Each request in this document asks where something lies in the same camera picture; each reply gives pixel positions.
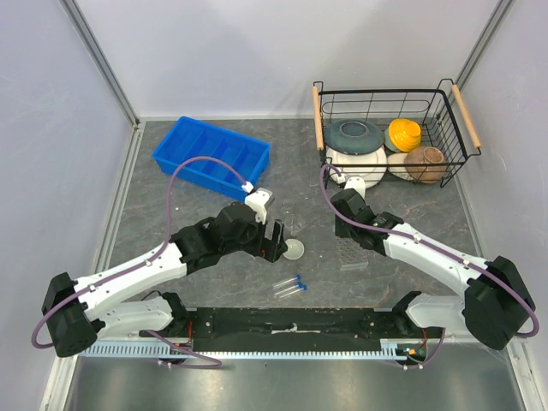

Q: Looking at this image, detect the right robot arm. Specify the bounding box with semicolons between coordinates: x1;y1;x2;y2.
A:
330;188;535;350

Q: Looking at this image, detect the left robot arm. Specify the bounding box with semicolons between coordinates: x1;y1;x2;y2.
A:
39;202;288;358

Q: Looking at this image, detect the clear acrylic tube rack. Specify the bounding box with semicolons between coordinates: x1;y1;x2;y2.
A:
336;237;369;271

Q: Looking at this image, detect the small glass beaker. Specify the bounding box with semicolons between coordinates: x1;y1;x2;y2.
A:
285;215;306;237

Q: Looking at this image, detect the white ceramic plate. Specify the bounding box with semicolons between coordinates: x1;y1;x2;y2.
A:
326;146;387;188

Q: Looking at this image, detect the blue plastic divided bin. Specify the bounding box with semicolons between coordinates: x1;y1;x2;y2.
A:
152;116;271;201

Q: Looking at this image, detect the speckled white bowl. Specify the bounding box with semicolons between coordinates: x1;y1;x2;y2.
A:
387;152;415;182

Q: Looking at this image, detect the brown clay cup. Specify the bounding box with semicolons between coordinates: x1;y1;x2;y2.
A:
404;146;447;184

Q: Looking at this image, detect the dark teal ceramic bowl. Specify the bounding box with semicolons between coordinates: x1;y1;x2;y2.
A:
324;119;384;155

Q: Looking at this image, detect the yellow ribbed bowl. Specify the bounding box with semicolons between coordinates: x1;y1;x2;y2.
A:
384;118;422;152

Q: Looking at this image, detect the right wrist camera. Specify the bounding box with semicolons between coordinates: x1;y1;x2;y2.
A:
339;175;366;199

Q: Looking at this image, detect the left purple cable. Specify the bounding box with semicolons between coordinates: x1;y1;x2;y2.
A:
30;156;253;352

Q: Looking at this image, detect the black wire basket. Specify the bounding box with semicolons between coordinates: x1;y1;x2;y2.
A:
312;78;482;188

